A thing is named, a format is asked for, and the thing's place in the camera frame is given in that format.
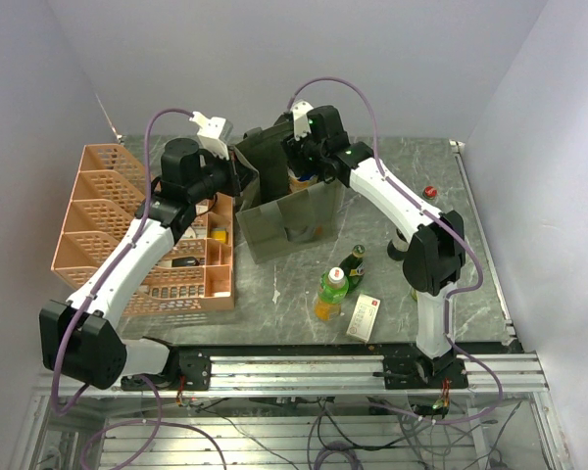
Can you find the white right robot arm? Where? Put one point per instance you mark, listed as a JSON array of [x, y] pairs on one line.
[[434, 258]]

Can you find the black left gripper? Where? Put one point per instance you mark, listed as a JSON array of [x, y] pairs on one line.
[[230, 167]]

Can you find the yellow grey small object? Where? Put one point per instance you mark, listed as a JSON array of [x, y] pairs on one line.
[[220, 234]]

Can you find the aluminium rail frame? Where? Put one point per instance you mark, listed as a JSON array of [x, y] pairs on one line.
[[327, 408]]

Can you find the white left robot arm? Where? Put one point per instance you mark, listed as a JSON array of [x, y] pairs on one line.
[[78, 336]]

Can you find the green canvas tote bag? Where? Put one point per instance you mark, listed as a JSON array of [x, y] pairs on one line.
[[275, 222]]

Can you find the green tea plastic bottle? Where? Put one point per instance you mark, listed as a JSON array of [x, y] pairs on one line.
[[332, 290]]

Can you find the cola glass bottle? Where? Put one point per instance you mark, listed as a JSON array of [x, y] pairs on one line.
[[397, 246]]

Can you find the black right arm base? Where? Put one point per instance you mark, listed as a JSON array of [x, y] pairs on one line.
[[420, 372]]

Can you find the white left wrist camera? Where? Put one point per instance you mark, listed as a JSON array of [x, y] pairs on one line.
[[213, 134]]

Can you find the green glass bottle centre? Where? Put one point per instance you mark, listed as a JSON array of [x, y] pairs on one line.
[[353, 267]]

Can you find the black device in basket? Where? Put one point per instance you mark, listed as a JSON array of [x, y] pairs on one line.
[[185, 262]]

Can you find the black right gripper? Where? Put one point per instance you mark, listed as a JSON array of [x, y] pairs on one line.
[[294, 150]]

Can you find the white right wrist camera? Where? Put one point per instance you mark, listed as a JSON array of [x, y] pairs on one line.
[[301, 122]]

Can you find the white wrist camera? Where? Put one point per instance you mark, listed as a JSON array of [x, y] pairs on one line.
[[213, 134], [301, 122]]

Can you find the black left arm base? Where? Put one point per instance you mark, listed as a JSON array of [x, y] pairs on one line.
[[165, 367]]

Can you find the white medicine box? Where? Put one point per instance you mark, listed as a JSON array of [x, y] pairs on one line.
[[363, 318]]

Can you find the red bottle cap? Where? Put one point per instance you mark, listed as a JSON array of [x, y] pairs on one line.
[[429, 192]]

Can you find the blue pineapple juice carton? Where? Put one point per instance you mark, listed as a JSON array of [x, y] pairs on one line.
[[300, 183]]

